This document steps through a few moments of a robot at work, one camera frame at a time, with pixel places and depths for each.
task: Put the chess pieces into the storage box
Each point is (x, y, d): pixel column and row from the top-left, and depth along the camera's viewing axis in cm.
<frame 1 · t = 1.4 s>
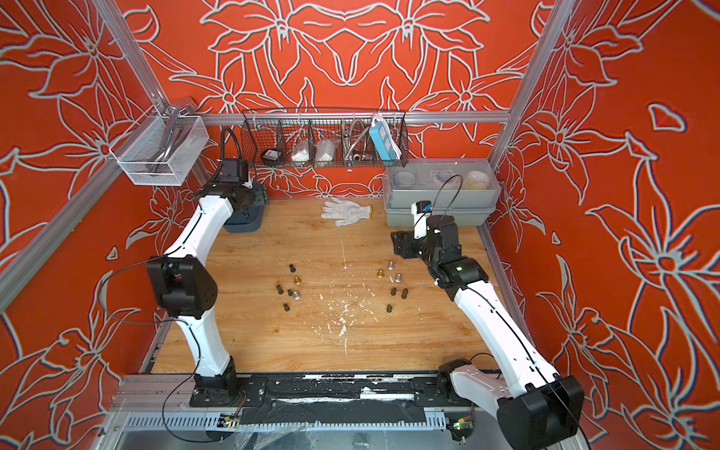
left hand: (254, 194, 92), fingers open
right hand: (397, 231, 75), fingers open
white knit glove: (348, 212, 117), on the table
grey lidded storage container: (463, 187, 102), point 18 cm above the table
gold chess piece left: (297, 281, 96), on the table
dark chess piece left: (279, 289, 94), point 2 cm above the table
dark chess piece left centre: (290, 292, 94), on the table
silver chess piece left: (296, 296, 92), on the table
dark chess piece left bottom: (286, 307, 89), point 2 cm above the table
silver chess piece right top: (391, 266, 99), on the table
gold chess piece right: (381, 275, 97), point 2 cm above the table
silver chess piece right: (397, 278, 96), on the table

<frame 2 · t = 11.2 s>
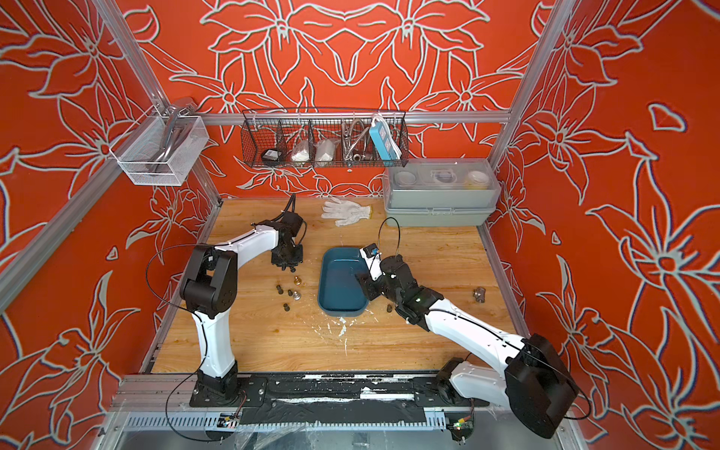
left hand: (294, 260, 99), fingers closed
right hand: (355, 272, 80), fingers open
teal plastic storage box: (340, 292, 92), point 2 cm above the table
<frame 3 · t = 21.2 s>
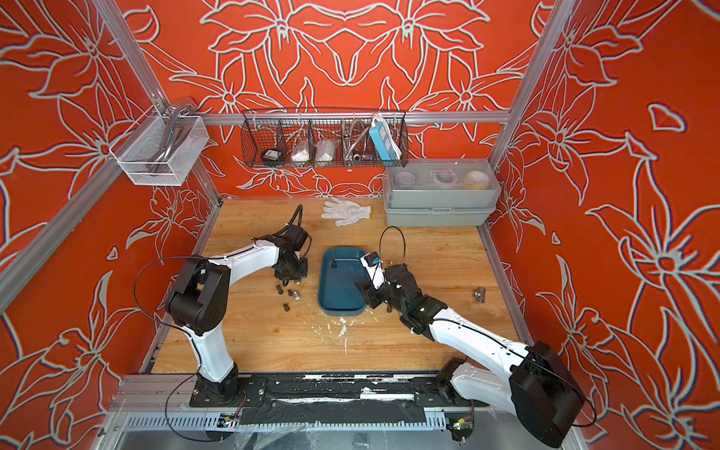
left hand: (300, 273, 96), fingers closed
right hand: (355, 279, 79), fingers open
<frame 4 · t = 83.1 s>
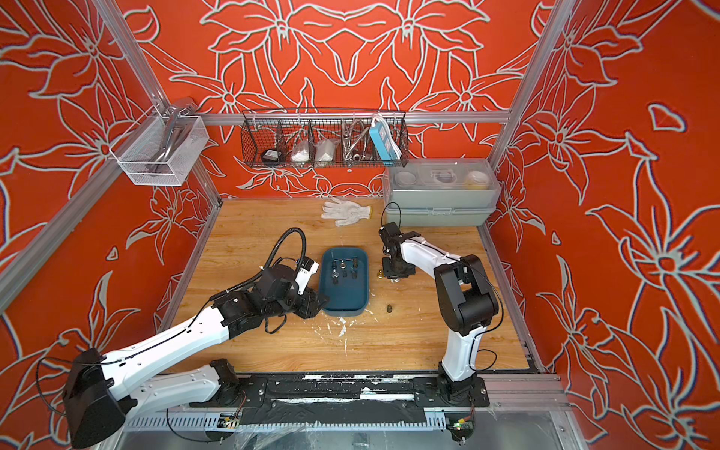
left hand: (323, 294, 76), fingers open
right hand: (390, 272, 94), fingers closed
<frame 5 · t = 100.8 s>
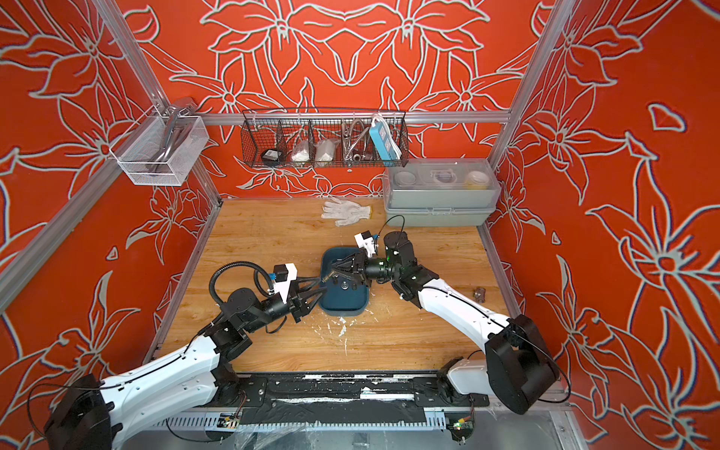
left hand: (321, 284, 69), fingers open
right hand: (327, 273, 69), fingers closed
